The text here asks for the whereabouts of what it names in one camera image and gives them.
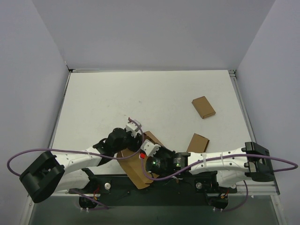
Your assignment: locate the cardboard box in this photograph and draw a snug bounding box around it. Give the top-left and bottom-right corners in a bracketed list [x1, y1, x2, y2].
[192, 96, 216, 119]
[116, 131, 164, 189]
[187, 133, 210, 153]

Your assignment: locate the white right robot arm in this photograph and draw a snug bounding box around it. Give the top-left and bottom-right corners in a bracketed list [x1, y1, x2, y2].
[141, 141, 275, 188]

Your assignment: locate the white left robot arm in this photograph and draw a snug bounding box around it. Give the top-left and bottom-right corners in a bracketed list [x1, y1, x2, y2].
[19, 127, 144, 203]

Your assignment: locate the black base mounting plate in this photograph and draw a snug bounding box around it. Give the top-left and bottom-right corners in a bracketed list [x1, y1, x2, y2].
[69, 172, 237, 208]

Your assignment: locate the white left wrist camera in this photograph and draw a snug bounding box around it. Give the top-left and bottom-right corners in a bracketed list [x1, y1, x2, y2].
[125, 117, 142, 138]

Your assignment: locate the aluminium front rail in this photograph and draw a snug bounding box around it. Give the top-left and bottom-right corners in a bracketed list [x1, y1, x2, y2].
[28, 182, 281, 197]

